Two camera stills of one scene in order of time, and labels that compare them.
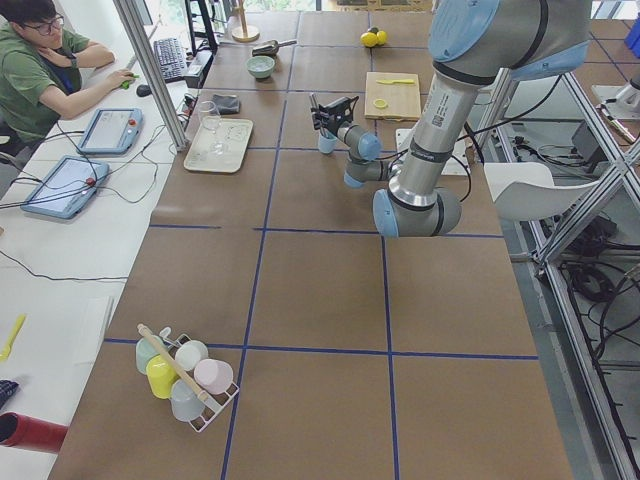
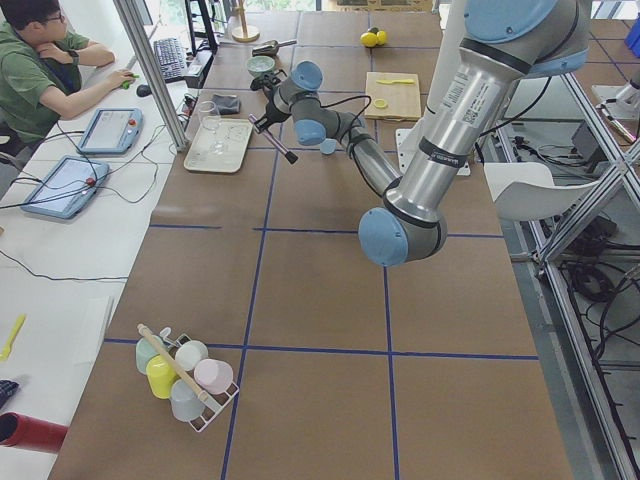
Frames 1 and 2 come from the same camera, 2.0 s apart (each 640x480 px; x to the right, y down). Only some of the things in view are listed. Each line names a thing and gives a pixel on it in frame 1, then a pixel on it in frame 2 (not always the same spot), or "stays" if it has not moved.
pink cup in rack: x=213 y=376 stays
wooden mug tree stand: x=244 y=33 stays
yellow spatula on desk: x=6 y=350 stays
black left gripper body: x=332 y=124 → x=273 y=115
